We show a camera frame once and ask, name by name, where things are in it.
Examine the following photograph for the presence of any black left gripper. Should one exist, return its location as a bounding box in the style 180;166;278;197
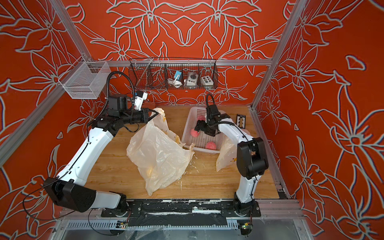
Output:
121;106;159;125

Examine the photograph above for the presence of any banana print plastic bag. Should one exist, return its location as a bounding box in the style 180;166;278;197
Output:
216;135;237;172

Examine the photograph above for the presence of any plain translucent plastic bag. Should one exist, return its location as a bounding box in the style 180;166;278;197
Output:
127;108;195;196

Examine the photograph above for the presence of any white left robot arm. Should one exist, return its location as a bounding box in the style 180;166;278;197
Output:
43;108;159;216

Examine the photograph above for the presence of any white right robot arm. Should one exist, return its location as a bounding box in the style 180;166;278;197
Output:
195;114;269;216

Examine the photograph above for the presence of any pink perforated plastic basket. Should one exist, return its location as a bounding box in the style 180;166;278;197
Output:
182;107;225;154

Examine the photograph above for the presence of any black remote with buttons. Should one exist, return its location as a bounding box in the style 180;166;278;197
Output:
236;114;246;129

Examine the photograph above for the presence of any blue white small box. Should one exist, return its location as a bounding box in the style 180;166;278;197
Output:
174;71;182;82

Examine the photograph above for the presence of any white button box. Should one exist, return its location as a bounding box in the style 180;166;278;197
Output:
201;76;214;87

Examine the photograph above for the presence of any white round-dial device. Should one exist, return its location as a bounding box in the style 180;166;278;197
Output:
185;72;199;87

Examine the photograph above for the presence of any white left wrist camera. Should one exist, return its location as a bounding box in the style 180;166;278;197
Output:
134;90;148;111

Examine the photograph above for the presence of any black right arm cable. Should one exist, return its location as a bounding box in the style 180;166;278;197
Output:
205;93;262;193

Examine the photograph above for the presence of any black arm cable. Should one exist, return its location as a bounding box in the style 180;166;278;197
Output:
103;71;136;112
205;93;262;193

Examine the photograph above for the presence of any white coiled cable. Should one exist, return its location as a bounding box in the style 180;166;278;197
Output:
166;77;184;89

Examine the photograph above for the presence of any black wire wall basket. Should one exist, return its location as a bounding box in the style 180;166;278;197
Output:
129;57;219;90

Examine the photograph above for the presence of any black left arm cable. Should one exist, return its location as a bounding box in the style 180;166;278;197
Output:
103;71;136;112

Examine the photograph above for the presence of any white mesh wall basket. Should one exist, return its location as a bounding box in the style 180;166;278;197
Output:
59;56;111;100

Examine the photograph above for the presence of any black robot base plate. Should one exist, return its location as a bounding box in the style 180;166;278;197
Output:
101;199;261;229

